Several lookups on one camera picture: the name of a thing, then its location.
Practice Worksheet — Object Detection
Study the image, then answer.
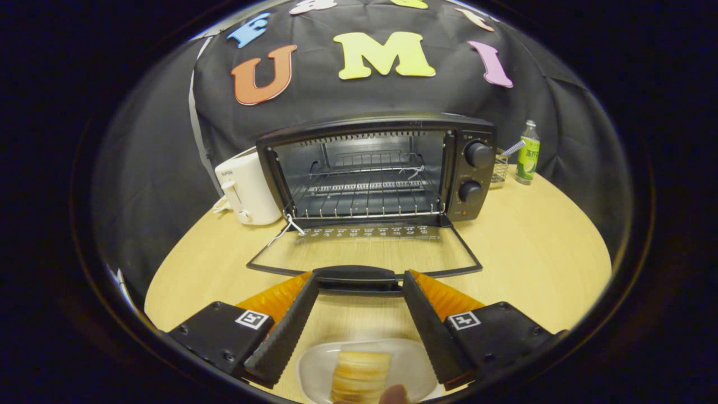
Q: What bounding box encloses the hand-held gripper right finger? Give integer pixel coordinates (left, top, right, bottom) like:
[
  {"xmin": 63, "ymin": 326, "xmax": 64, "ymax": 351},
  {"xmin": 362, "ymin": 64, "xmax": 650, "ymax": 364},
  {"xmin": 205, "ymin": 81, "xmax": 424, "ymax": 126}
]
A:
[{"xmin": 402, "ymin": 270, "xmax": 567, "ymax": 392}]

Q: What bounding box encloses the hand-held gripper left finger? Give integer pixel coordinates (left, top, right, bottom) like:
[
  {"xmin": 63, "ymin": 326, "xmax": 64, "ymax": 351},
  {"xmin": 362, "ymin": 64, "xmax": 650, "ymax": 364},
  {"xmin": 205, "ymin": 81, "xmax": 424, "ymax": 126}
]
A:
[{"xmin": 167, "ymin": 272, "xmax": 320, "ymax": 389}]

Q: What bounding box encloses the golden bread roll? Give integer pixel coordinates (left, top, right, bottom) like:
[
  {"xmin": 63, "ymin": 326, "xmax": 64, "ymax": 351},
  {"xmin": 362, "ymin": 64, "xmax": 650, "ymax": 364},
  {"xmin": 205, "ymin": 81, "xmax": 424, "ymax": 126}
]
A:
[{"xmin": 330, "ymin": 351, "xmax": 392, "ymax": 404}]

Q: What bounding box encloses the black toaster oven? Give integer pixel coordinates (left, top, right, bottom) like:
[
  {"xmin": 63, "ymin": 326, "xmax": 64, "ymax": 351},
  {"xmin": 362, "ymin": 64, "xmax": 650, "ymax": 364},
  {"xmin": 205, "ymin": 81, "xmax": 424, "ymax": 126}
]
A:
[{"xmin": 246, "ymin": 114, "xmax": 497, "ymax": 295}]

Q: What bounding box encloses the white pop-up toaster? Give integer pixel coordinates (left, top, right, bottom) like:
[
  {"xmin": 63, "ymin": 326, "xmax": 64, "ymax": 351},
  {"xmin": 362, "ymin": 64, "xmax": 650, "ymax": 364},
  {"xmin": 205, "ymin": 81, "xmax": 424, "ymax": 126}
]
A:
[{"xmin": 213, "ymin": 149, "xmax": 282, "ymax": 226}]

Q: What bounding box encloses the green label drink bottle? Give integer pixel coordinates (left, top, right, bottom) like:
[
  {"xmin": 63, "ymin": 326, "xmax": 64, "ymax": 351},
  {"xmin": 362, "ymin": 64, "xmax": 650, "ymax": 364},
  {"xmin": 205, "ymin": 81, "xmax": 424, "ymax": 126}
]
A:
[{"xmin": 516, "ymin": 120, "xmax": 541, "ymax": 186}]

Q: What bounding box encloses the small wire basket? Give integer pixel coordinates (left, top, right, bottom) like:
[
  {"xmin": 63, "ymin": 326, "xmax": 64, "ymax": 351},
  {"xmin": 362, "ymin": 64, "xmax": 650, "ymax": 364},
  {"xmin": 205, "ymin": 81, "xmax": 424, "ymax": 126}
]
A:
[{"xmin": 490, "ymin": 147, "xmax": 510, "ymax": 189}]

